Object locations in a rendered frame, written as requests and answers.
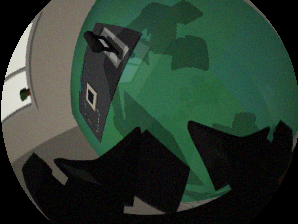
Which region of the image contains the beige square tile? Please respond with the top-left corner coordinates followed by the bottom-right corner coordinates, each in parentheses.
top-left (86, 83), bottom-right (97, 112)

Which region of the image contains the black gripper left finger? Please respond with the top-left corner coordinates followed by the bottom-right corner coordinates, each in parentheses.
top-left (53, 127), bottom-right (141, 208)

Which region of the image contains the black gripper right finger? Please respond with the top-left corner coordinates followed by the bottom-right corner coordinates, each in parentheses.
top-left (186, 120), bottom-right (271, 192)

